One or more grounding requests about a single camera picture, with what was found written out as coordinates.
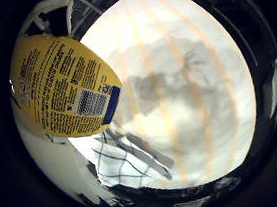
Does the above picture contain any white yellow spray bottle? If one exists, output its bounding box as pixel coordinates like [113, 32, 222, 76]
[3, 24, 130, 146]

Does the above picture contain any white black checked cloth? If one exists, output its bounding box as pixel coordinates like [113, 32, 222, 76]
[67, 121, 178, 196]

